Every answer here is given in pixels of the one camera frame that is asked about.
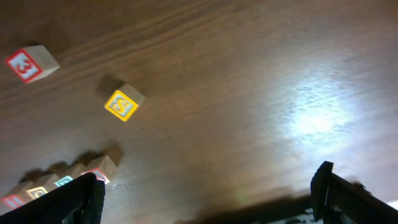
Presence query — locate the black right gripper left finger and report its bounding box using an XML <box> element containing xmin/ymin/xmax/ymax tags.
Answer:
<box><xmin>1</xmin><ymin>172</ymin><xmax>105</xmax><ymax>224</ymax></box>

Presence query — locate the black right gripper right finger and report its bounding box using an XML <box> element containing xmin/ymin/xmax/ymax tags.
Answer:
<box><xmin>310</xmin><ymin>161</ymin><xmax>397</xmax><ymax>224</ymax></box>

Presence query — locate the red I block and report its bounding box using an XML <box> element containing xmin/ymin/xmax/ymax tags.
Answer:
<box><xmin>1</xmin><ymin>180</ymin><xmax>34</xmax><ymax>211</ymax></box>

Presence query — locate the green R block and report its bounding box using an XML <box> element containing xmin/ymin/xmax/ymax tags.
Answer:
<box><xmin>54</xmin><ymin>163</ymin><xmax>86</xmax><ymax>187</ymax></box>

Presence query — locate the red A block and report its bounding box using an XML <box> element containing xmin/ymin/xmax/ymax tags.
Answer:
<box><xmin>81</xmin><ymin>155</ymin><xmax>118</xmax><ymax>184</ymax></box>

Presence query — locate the yellow K block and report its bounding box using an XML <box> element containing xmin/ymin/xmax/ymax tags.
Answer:
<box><xmin>104</xmin><ymin>83</ymin><xmax>145</xmax><ymax>122</ymax></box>

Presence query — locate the red 3 block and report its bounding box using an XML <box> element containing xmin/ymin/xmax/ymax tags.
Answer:
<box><xmin>6</xmin><ymin>45</ymin><xmax>60</xmax><ymax>83</ymax></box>

